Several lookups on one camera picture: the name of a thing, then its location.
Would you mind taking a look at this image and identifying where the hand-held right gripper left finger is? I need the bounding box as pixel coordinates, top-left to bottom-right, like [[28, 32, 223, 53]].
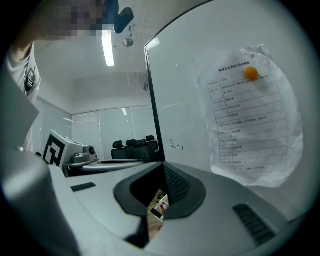
[[47, 161, 166, 256]]

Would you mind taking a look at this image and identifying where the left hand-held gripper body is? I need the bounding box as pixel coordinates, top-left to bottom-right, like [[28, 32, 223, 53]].
[[42, 129, 100, 169]]

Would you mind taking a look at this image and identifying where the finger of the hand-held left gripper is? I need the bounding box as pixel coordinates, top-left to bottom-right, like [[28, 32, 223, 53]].
[[63, 159, 146, 173]]

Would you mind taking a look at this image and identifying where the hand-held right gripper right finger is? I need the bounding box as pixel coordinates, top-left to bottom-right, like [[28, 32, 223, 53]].
[[144, 161, 296, 256]]

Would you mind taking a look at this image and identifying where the white plastic marker box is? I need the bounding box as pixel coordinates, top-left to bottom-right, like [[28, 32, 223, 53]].
[[149, 193, 171, 222]]

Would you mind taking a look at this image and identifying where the black framed whiteboard on stand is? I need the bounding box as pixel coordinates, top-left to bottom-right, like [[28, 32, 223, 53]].
[[144, 0, 320, 221]]

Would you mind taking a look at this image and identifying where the group of black office chairs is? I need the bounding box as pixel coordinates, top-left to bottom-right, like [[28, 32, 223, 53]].
[[110, 135, 161, 163]]

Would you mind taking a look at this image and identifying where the person's white shirt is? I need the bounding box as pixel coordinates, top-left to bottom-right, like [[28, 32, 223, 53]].
[[4, 42, 42, 154]]

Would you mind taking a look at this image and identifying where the crumpled printed paper sheet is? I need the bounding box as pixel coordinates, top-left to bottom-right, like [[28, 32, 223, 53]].
[[192, 44, 304, 188]]

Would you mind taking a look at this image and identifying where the long ceiling light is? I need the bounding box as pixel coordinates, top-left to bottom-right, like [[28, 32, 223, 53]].
[[101, 29, 116, 67]]

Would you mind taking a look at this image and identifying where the person's head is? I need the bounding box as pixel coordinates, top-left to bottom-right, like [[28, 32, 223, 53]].
[[13, 0, 120, 42]]

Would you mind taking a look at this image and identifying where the orange round magnet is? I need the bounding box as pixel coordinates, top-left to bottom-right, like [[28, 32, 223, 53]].
[[244, 66, 259, 81]]

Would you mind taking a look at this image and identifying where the black head camera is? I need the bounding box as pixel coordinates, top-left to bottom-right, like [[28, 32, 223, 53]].
[[114, 7, 135, 35]]

